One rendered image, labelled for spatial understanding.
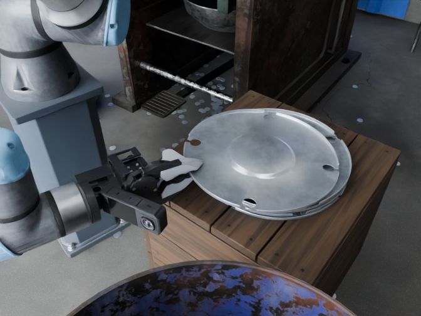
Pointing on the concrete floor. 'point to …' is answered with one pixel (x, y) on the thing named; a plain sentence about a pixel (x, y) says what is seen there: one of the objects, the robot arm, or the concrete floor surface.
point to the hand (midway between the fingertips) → (198, 168)
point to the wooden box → (233, 246)
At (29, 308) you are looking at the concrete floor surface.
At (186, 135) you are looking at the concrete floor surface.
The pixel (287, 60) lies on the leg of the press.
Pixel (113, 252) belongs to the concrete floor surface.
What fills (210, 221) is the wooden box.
